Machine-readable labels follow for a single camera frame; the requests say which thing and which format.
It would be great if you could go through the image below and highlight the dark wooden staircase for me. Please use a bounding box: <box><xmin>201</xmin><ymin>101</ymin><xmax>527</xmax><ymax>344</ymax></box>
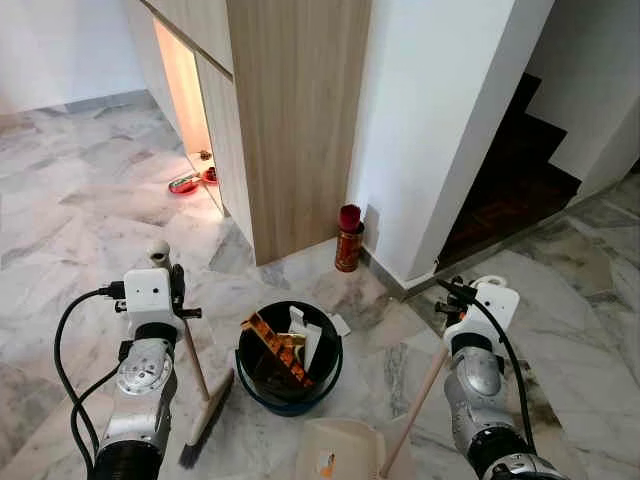
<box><xmin>437</xmin><ymin>72</ymin><xmax>584</xmax><ymax>271</ymax></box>

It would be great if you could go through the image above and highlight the white carton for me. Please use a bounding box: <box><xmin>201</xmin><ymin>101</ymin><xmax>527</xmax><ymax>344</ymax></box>
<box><xmin>287</xmin><ymin>307</ymin><xmax>338</xmax><ymax>373</ymax></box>

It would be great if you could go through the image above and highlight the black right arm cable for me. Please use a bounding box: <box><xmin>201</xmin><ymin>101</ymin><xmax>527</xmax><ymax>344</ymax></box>
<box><xmin>437</xmin><ymin>280</ymin><xmax>538</xmax><ymax>456</ymax></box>

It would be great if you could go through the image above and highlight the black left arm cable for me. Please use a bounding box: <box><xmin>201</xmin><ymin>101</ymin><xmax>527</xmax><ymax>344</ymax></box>
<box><xmin>53</xmin><ymin>283</ymin><xmax>128</xmax><ymax>479</ymax></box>

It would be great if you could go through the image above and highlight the gold orange wrapper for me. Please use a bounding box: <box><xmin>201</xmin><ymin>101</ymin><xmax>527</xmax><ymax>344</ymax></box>
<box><xmin>243</xmin><ymin>313</ymin><xmax>309</xmax><ymax>389</ymax></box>

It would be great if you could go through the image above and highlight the light wooden cabinet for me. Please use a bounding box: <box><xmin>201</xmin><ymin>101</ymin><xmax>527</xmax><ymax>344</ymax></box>
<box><xmin>125</xmin><ymin>0</ymin><xmax>374</xmax><ymax>267</ymax></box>

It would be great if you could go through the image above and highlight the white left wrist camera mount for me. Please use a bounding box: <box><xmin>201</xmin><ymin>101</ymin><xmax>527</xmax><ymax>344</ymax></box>
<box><xmin>122</xmin><ymin>268</ymin><xmax>174</xmax><ymax>317</ymax></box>

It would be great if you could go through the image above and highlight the black bucket blue rim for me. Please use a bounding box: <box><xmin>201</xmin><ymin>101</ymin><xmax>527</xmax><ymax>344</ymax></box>
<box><xmin>236</xmin><ymin>300</ymin><xmax>345</xmax><ymax>418</ymax></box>

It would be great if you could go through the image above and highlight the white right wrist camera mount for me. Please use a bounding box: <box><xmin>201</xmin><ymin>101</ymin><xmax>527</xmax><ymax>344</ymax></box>
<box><xmin>445</xmin><ymin>283</ymin><xmax>521</xmax><ymax>353</ymax></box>

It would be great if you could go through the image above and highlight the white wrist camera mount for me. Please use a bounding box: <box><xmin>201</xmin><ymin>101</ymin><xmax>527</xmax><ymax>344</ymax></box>
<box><xmin>122</xmin><ymin>268</ymin><xmax>174</xmax><ymax>317</ymax></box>
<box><xmin>445</xmin><ymin>283</ymin><xmax>521</xmax><ymax>353</ymax></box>

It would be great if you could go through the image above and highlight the beige long handled dustpan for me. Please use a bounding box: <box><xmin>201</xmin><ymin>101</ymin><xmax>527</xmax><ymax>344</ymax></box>
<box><xmin>296</xmin><ymin>274</ymin><xmax>514</xmax><ymax>480</ymax></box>

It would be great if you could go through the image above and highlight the wooden handled broom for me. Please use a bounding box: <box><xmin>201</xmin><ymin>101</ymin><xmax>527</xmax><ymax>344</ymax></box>
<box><xmin>147</xmin><ymin>239</ymin><xmax>238</xmax><ymax>471</ymax></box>

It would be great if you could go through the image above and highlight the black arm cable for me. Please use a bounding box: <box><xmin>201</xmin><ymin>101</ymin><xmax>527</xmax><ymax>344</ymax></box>
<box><xmin>437</xmin><ymin>280</ymin><xmax>538</xmax><ymax>456</ymax></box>
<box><xmin>53</xmin><ymin>283</ymin><xmax>128</xmax><ymax>479</ymax></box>

